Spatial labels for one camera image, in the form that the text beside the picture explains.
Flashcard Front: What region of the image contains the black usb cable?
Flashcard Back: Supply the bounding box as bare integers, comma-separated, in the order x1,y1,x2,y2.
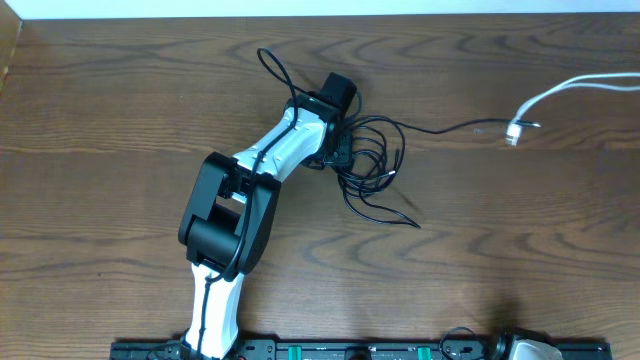
319,89,542,230

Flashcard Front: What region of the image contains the white usb cable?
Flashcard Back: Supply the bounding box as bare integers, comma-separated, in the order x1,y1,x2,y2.
504,71,640,148

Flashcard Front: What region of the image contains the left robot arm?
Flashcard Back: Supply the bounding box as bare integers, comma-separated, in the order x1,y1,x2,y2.
178,73,357,359

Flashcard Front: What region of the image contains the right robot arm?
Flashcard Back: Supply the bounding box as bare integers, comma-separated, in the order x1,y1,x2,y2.
486,328,563,360

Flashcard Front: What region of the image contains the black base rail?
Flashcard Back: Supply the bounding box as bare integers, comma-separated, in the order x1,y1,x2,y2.
109,327,613,360

